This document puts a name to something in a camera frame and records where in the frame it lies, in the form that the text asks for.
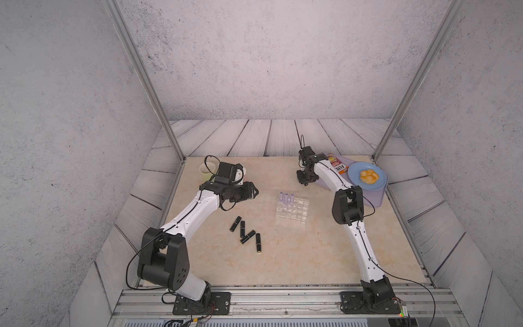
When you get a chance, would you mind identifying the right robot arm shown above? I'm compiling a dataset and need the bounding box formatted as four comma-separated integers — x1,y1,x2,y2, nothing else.
296,147,401,314

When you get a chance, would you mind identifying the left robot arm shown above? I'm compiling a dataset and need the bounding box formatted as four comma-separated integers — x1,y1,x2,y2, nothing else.
137,162,259,306

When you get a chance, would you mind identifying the clear acrylic lipstick organizer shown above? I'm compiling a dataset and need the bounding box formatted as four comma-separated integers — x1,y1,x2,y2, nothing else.
275,194,310,226

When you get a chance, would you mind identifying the orange snack packet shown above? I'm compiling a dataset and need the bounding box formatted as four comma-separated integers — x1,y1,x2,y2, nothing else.
326,153,348,174

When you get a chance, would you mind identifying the green mug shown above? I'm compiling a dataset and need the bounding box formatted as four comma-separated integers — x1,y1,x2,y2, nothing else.
199,162,217,182

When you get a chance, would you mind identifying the blue plate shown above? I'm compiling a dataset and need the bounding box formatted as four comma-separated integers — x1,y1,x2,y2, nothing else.
347,162,388,191

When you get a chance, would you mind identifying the bread roll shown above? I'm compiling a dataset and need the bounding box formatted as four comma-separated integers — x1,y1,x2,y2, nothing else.
360,169,380,185

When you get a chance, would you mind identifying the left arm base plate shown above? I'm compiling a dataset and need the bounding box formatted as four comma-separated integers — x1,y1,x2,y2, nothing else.
172,291,231,316

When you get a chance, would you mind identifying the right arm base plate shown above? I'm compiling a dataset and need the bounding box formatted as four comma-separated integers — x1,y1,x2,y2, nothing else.
339,291,401,315

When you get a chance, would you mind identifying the aluminium rail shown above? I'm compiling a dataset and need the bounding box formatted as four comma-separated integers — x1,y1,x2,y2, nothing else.
111,283,468,326

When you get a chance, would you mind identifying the right frame post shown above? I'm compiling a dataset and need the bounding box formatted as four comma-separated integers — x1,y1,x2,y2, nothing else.
371,0,465,162

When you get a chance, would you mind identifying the frame post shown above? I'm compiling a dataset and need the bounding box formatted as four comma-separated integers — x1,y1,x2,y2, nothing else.
103,0,186,162
371,0,465,162

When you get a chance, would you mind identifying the left frame post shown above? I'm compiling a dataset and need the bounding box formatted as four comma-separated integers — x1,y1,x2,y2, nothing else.
103,0,186,162

